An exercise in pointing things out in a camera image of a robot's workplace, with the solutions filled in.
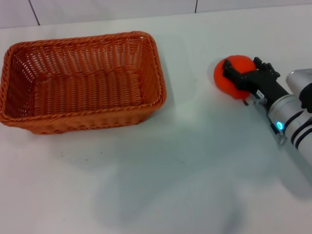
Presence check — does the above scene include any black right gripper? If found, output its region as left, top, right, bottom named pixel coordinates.
left=222, top=57, right=294, bottom=106

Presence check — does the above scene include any orange-red toy pear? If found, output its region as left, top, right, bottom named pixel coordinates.
left=213, top=55, right=259, bottom=107

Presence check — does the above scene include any orange woven plastic basket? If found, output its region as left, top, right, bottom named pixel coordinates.
left=0, top=30, right=169, bottom=136

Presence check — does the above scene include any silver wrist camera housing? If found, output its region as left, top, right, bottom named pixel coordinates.
left=285, top=68, right=312, bottom=111

